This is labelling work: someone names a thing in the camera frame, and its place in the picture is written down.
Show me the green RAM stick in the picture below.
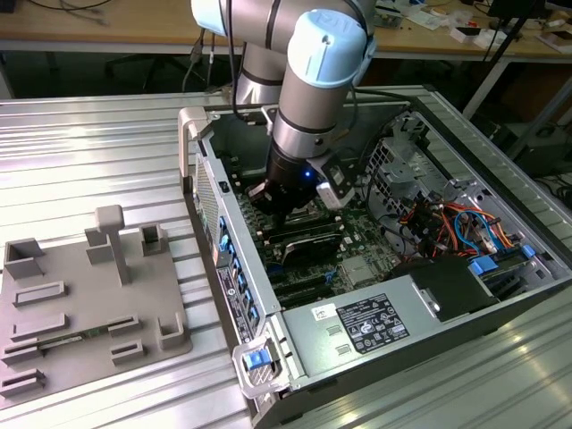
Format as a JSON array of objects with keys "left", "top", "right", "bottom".
[{"left": 38, "top": 325, "right": 111, "bottom": 349}]

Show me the CPU socket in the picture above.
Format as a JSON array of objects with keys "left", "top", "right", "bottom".
[{"left": 285, "top": 203, "right": 325, "bottom": 225}]

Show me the metal socket cover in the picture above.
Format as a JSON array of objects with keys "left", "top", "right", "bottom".
[{"left": 290, "top": 203, "right": 324, "bottom": 222}]

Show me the red orange wire bundle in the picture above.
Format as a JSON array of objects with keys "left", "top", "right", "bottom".
[{"left": 397, "top": 196, "right": 470, "bottom": 263}]

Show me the orange flat data wire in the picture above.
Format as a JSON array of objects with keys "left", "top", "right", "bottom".
[{"left": 480, "top": 214, "right": 524, "bottom": 251}]

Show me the silver chipset heatsink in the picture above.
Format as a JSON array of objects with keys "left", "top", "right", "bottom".
[{"left": 341, "top": 257, "right": 381, "bottom": 287}]

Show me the grey power supply unit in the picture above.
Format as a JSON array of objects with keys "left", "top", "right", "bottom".
[{"left": 281, "top": 274, "right": 448, "bottom": 377}]

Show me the black computer tower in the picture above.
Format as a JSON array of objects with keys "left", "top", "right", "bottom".
[{"left": 507, "top": 127, "right": 572, "bottom": 178}]

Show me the black hanging arm cable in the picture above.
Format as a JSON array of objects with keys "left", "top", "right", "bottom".
[{"left": 181, "top": 26, "right": 220, "bottom": 93}]

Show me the black plastic air shroud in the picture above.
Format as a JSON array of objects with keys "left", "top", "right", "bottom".
[{"left": 386, "top": 257, "right": 501, "bottom": 323}]

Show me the black monitor foot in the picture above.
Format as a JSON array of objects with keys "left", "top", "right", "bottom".
[{"left": 486, "top": 0, "right": 549, "bottom": 19}]

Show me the open grey PC case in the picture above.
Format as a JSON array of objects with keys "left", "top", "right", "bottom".
[{"left": 177, "top": 96, "right": 572, "bottom": 425}]

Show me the small white box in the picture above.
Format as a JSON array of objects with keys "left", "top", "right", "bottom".
[{"left": 450, "top": 25, "right": 484, "bottom": 44}]

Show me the silver perforated drive cage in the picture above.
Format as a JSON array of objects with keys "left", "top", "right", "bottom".
[{"left": 364, "top": 136, "right": 452, "bottom": 215}]

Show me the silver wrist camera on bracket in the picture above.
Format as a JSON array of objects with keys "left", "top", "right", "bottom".
[{"left": 312, "top": 151, "right": 357, "bottom": 211}]

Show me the white paper sheet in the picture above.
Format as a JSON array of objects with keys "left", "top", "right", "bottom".
[{"left": 404, "top": 8, "right": 452, "bottom": 30}]

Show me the blue data wire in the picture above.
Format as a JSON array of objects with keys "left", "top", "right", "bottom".
[{"left": 453, "top": 208, "right": 500, "bottom": 256}]

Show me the grey parts rack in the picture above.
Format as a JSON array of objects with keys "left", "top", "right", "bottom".
[{"left": 0, "top": 204, "right": 194, "bottom": 399}]

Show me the blue case latch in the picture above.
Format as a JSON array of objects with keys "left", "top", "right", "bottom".
[{"left": 242, "top": 349, "right": 271, "bottom": 371}]

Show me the small silver wrist camera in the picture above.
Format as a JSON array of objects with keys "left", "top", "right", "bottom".
[{"left": 246, "top": 181, "right": 270, "bottom": 203}]

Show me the small green circuit board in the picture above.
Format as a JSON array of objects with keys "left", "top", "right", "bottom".
[{"left": 375, "top": 11, "right": 403, "bottom": 29}]

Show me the green motherboard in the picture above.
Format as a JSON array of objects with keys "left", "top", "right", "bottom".
[{"left": 231, "top": 151, "right": 406, "bottom": 310}]

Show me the white tray with brown item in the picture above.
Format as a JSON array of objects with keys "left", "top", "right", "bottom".
[{"left": 538, "top": 29, "right": 572, "bottom": 53}]

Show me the black expansion slot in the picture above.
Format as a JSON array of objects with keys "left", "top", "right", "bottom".
[
  {"left": 270, "top": 273, "right": 327, "bottom": 294},
  {"left": 274, "top": 285, "right": 334, "bottom": 309}
]

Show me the black office chair base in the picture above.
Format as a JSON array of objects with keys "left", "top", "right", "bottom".
[{"left": 105, "top": 52, "right": 193, "bottom": 93}]

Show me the blue disk carrier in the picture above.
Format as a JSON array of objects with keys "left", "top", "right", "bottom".
[{"left": 467, "top": 243, "right": 537, "bottom": 299}]

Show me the black RAM slot bank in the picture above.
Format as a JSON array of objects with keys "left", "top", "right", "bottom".
[
  {"left": 230, "top": 154, "right": 269, "bottom": 194},
  {"left": 261, "top": 213, "right": 341, "bottom": 246}
]

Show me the long wooden desk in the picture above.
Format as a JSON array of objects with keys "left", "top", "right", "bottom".
[{"left": 0, "top": 0, "right": 572, "bottom": 62}]

